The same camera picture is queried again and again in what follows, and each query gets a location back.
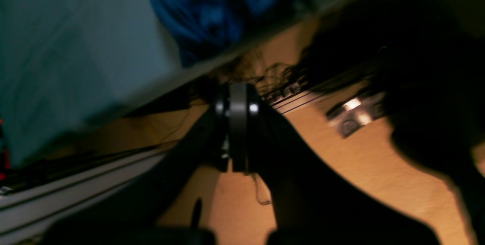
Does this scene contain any black foot pedal device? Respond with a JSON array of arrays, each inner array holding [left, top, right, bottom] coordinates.
[[326, 92, 385, 138]]

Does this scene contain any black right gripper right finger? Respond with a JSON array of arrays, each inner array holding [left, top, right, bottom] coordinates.
[[248, 93, 440, 245]]

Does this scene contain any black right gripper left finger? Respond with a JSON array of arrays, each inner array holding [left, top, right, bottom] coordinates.
[[42, 82, 249, 245]]

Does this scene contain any blue t-shirt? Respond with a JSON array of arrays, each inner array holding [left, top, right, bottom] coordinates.
[[150, 0, 296, 67]]

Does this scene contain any teal table cloth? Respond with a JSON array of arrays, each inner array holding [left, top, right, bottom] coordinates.
[[0, 0, 353, 168]]

